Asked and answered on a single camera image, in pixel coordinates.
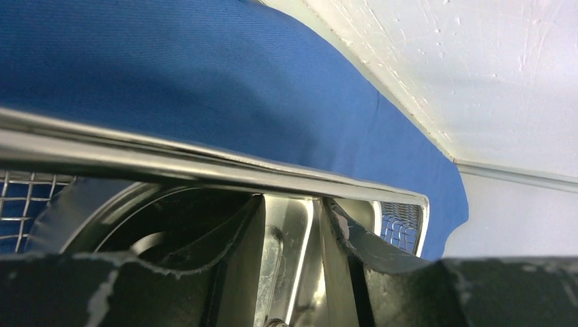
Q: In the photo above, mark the steel instrument pan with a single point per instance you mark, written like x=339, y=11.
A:
x=157, y=223

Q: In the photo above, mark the metal mesh tray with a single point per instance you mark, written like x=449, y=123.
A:
x=38, y=150

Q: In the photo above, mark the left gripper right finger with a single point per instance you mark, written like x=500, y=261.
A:
x=385, y=286

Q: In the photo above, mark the blue surgical wrap cloth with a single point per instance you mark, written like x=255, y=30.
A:
x=233, y=75

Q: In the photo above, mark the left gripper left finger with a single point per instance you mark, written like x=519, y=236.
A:
x=119, y=289

